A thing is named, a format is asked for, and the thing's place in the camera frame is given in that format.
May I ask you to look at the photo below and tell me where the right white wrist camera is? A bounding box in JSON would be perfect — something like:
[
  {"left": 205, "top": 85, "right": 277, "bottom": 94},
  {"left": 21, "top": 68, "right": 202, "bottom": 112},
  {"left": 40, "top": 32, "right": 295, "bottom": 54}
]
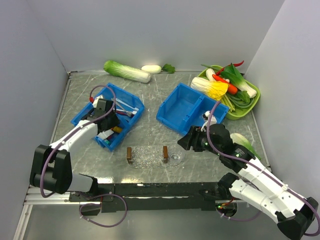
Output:
[{"left": 200, "top": 110, "right": 217, "bottom": 132}]

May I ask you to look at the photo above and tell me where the white toothbrush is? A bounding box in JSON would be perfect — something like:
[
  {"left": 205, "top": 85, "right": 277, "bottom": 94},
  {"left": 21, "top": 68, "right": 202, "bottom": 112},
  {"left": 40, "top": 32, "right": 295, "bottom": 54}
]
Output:
[{"left": 115, "top": 98, "right": 139, "bottom": 111}]

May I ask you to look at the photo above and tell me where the white radish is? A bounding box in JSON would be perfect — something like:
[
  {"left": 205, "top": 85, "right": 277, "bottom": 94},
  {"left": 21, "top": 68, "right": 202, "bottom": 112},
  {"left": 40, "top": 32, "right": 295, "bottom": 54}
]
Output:
[{"left": 141, "top": 65, "right": 162, "bottom": 75}]

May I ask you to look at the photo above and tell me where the white toothpaste tube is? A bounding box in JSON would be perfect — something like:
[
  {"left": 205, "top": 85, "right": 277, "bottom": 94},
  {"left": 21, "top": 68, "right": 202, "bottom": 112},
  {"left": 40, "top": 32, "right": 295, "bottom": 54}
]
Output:
[{"left": 97, "top": 129, "right": 115, "bottom": 140}]

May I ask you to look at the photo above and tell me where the clear plastic cup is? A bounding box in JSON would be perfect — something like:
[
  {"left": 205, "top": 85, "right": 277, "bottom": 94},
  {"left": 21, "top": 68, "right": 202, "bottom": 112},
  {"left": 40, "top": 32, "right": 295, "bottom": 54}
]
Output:
[{"left": 168, "top": 148, "right": 186, "bottom": 165}]

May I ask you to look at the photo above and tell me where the green capped tube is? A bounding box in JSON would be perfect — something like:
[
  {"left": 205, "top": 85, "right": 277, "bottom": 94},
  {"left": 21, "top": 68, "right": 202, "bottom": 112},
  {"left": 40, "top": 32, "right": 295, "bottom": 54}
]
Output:
[{"left": 104, "top": 139, "right": 111, "bottom": 145}]

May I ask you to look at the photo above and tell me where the orange carrot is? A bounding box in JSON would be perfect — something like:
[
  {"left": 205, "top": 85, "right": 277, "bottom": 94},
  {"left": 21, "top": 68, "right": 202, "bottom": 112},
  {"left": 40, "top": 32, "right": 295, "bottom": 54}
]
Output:
[{"left": 212, "top": 74, "right": 238, "bottom": 95}]

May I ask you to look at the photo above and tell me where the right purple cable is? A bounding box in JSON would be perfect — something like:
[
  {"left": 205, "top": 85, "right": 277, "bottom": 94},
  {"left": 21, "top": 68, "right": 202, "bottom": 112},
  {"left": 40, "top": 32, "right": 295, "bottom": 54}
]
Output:
[{"left": 206, "top": 100, "right": 320, "bottom": 237}]

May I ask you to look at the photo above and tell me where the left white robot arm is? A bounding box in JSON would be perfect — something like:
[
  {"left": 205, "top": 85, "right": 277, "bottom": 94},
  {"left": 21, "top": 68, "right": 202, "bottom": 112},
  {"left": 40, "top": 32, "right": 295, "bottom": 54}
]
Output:
[{"left": 29, "top": 98, "right": 120, "bottom": 201}]

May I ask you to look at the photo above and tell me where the red blue toothbrush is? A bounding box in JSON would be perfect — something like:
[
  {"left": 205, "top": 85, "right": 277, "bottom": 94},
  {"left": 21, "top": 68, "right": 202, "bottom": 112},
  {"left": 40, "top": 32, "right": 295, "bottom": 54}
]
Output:
[{"left": 115, "top": 108, "right": 137, "bottom": 118}]

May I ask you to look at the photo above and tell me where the black base frame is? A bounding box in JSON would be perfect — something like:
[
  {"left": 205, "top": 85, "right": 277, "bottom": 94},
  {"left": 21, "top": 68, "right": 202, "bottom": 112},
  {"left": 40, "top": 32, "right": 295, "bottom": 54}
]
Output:
[{"left": 69, "top": 182, "right": 232, "bottom": 213}]

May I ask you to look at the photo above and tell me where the purple cable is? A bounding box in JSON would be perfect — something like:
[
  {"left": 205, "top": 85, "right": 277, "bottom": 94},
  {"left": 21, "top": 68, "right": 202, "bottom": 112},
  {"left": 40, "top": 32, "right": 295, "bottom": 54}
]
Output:
[
  {"left": 206, "top": 100, "right": 320, "bottom": 237},
  {"left": 39, "top": 84, "right": 117, "bottom": 199}
]

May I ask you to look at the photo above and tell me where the green napa cabbage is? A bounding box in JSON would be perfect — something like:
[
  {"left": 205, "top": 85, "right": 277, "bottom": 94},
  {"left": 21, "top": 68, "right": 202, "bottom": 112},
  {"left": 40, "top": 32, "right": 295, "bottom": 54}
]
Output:
[{"left": 103, "top": 60, "right": 151, "bottom": 83}]

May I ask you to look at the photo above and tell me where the right blue storage bin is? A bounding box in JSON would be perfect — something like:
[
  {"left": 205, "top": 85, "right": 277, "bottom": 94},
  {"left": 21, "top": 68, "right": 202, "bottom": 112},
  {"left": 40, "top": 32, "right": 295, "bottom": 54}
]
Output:
[{"left": 156, "top": 83, "right": 216, "bottom": 136}]

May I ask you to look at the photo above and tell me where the green beans bundle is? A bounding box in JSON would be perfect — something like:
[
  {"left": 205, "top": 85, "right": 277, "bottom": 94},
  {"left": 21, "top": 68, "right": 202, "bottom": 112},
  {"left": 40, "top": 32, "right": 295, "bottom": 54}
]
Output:
[{"left": 221, "top": 94, "right": 253, "bottom": 113}]

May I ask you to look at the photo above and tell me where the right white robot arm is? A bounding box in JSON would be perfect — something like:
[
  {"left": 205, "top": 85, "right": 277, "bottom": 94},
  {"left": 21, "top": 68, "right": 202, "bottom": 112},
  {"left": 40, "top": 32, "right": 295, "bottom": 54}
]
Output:
[{"left": 177, "top": 124, "right": 320, "bottom": 240}]

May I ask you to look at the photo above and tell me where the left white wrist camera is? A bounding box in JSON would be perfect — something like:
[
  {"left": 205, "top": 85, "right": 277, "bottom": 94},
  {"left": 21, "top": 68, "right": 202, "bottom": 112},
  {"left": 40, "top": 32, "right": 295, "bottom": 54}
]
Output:
[{"left": 89, "top": 95, "right": 104, "bottom": 108}]

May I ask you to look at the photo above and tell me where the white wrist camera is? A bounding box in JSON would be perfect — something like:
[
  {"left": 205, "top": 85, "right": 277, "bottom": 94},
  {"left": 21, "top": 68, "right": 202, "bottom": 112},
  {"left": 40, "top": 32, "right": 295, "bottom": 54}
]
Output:
[
  {"left": 89, "top": 95, "right": 104, "bottom": 108},
  {"left": 200, "top": 110, "right": 217, "bottom": 132}
]

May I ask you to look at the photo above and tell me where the yellow capped tube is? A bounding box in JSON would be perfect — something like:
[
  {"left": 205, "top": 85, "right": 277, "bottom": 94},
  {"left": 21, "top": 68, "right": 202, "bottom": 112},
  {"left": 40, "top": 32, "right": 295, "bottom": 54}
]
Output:
[{"left": 111, "top": 126, "right": 123, "bottom": 134}]

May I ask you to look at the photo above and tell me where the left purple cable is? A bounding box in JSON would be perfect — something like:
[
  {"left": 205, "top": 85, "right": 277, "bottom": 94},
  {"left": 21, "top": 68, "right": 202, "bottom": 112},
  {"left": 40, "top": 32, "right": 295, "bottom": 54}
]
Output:
[{"left": 39, "top": 84, "right": 117, "bottom": 199}]

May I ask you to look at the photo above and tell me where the bok choy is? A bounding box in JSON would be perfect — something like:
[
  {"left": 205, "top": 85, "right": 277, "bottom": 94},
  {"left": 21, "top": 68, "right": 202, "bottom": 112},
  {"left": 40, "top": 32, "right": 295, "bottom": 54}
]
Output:
[{"left": 220, "top": 63, "right": 257, "bottom": 99}]

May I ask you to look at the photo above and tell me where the green vegetable tray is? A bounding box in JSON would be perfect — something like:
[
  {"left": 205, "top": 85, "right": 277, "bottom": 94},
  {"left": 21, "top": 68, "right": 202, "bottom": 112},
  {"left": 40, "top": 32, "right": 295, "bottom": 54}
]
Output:
[{"left": 198, "top": 62, "right": 261, "bottom": 120}]

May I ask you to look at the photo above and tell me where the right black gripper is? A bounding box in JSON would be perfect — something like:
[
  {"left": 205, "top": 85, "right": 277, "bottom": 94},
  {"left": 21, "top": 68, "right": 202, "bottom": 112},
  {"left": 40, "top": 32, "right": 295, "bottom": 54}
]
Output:
[{"left": 177, "top": 125, "right": 222, "bottom": 156}]

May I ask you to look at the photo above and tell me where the yellow white cabbage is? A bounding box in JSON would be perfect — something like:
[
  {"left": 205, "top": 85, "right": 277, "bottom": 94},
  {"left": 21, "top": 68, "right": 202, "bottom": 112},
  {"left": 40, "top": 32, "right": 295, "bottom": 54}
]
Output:
[{"left": 190, "top": 77, "right": 228, "bottom": 101}]

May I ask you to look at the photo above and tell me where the blue storage bin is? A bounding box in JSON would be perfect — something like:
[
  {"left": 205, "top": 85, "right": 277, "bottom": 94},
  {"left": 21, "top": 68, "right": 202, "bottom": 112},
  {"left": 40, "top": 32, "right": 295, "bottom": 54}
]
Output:
[
  {"left": 156, "top": 83, "right": 216, "bottom": 136},
  {"left": 67, "top": 83, "right": 145, "bottom": 152}
]

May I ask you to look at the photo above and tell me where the small green cabbage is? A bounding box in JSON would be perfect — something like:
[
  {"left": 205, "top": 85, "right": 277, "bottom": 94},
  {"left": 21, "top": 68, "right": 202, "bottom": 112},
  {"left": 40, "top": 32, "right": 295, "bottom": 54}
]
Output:
[{"left": 230, "top": 133, "right": 262, "bottom": 160}]

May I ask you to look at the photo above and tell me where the left blue storage bin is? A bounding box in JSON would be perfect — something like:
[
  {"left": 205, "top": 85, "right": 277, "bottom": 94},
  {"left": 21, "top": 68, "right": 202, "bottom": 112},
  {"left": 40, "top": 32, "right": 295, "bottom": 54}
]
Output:
[{"left": 67, "top": 83, "right": 145, "bottom": 152}]

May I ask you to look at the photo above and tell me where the red chili pepper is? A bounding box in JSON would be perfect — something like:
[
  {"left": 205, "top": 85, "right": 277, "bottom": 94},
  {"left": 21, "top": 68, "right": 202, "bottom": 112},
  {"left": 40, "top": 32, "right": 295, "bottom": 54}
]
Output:
[{"left": 215, "top": 60, "right": 245, "bottom": 76}]

